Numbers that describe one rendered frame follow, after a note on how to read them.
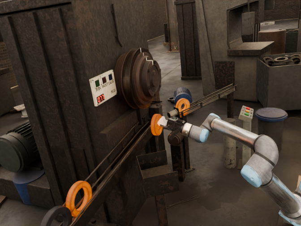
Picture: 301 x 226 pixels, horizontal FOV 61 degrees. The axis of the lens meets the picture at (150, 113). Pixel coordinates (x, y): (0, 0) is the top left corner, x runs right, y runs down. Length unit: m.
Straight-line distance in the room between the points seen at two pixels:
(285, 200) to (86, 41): 1.50
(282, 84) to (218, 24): 1.43
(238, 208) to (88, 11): 1.88
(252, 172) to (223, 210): 0.97
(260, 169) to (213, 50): 3.38
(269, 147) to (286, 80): 2.48
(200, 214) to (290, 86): 2.29
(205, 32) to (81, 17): 3.16
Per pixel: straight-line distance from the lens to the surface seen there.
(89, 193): 1.57
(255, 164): 1.44
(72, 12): 1.64
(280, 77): 3.85
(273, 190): 1.60
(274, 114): 3.04
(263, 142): 1.49
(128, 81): 1.81
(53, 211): 1.38
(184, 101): 2.49
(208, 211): 2.34
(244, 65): 4.46
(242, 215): 2.33
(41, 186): 2.61
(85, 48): 1.67
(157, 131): 1.85
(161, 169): 1.76
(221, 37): 4.52
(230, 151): 2.73
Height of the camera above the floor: 1.58
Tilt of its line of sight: 21 degrees down
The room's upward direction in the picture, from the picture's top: 7 degrees counter-clockwise
